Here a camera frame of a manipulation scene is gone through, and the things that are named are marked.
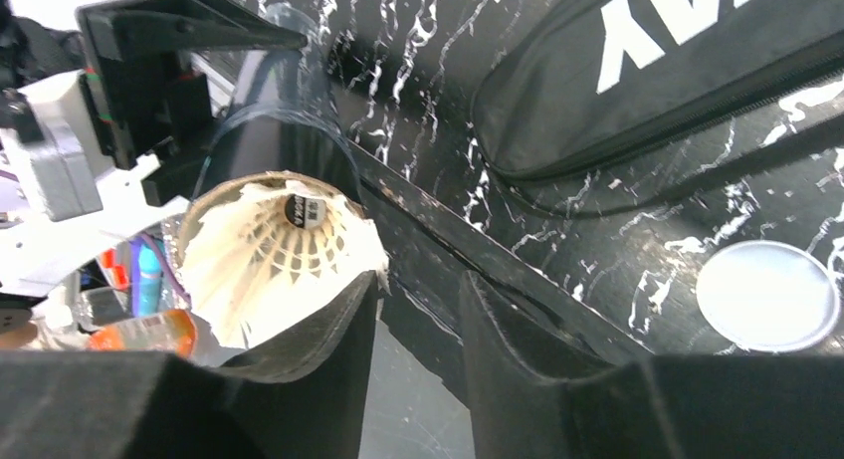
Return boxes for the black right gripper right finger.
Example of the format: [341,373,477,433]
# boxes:
[460,272,843,458]

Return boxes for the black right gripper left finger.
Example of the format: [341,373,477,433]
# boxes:
[1,272,377,458]

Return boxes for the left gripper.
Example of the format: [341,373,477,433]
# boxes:
[1,0,308,298]

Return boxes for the black shuttlecock tube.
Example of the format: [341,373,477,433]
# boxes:
[209,4,376,296]

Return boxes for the white shuttlecock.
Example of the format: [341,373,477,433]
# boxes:
[177,177,389,349]

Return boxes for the clear tube lid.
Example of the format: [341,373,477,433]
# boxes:
[696,240,842,353]

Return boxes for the black racket bag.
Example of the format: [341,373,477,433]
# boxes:
[471,0,843,217]

